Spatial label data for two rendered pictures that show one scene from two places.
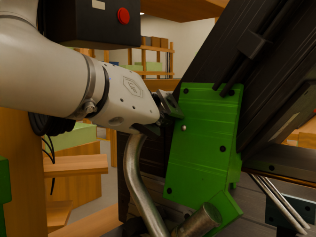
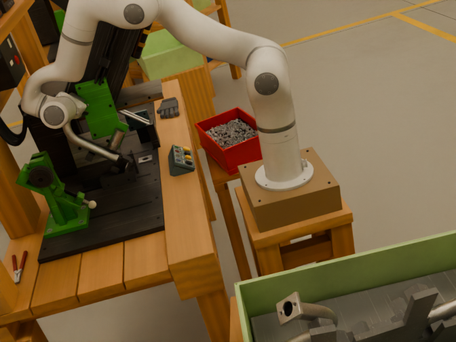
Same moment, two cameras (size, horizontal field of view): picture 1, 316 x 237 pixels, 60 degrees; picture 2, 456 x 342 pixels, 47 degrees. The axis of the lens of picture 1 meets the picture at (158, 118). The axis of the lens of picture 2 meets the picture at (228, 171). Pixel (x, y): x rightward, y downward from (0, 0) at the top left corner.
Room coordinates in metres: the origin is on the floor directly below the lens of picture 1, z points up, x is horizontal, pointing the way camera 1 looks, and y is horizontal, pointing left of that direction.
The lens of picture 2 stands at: (-1.17, 0.85, 1.86)
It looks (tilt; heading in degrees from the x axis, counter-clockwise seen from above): 31 degrees down; 318
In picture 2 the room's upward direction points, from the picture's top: 14 degrees counter-clockwise
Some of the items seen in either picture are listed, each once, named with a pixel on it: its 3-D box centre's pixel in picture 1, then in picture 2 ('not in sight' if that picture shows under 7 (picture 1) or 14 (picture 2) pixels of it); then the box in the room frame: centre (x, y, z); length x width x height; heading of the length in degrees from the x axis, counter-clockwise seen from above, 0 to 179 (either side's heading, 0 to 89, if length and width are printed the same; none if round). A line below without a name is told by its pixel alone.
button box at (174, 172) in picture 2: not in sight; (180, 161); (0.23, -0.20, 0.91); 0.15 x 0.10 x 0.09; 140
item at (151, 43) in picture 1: (137, 83); not in sight; (6.59, 0.50, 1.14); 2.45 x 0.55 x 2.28; 144
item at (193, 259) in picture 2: not in sight; (178, 159); (0.39, -0.31, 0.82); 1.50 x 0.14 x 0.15; 140
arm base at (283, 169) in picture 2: not in sight; (280, 150); (-0.24, -0.23, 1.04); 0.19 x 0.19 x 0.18
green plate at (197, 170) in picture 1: (210, 141); (99, 105); (0.47, -0.09, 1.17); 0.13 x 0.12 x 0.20; 140
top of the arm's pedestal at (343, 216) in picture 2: not in sight; (290, 203); (-0.24, -0.23, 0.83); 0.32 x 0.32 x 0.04; 51
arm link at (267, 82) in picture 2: not in sight; (270, 91); (-0.26, -0.21, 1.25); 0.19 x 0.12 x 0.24; 126
